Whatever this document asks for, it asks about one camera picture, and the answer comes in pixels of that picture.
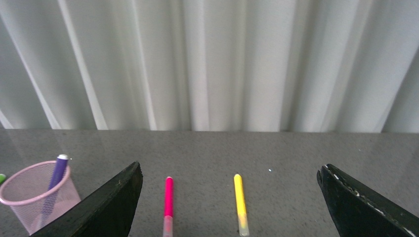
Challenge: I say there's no purple highlighter pen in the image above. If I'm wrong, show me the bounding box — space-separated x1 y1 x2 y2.
38 154 68 228

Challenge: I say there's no pink mesh pen cup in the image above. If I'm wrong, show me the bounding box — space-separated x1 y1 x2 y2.
0 160 81 235

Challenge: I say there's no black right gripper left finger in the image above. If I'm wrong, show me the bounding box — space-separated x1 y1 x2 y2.
33 161 143 237

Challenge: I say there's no white pleated curtain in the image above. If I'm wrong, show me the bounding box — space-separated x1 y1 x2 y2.
0 0 419 133

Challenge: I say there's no green highlighter pen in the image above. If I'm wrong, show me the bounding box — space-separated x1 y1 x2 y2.
0 174 6 184

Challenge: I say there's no pink highlighter pen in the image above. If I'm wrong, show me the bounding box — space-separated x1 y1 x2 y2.
163 176 174 237

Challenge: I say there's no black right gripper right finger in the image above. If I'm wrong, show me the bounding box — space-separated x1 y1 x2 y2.
317 164 419 237

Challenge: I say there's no yellow highlighter pen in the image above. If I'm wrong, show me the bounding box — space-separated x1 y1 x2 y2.
233 174 250 237

